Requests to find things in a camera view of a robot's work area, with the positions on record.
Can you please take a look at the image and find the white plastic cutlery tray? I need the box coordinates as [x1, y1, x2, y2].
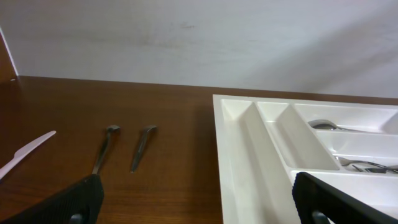
[213, 95, 397, 223]

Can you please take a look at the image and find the steel fork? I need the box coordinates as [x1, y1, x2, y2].
[335, 156, 385, 168]
[353, 165, 397, 174]

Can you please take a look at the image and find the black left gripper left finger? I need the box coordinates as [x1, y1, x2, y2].
[1, 174, 104, 224]

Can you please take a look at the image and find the small steel teaspoon right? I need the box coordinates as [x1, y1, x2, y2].
[130, 125, 157, 173]

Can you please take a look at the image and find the small steel teaspoon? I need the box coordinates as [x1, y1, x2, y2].
[92, 124, 121, 174]
[130, 125, 157, 173]

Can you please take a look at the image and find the small steel teaspoon left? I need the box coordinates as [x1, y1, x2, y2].
[92, 124, 121, 174]

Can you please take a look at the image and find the white plastic knife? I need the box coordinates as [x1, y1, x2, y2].
[1, 131, 56, 179]

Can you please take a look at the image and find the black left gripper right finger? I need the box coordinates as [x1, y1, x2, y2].
[292, 172, 397, 224]

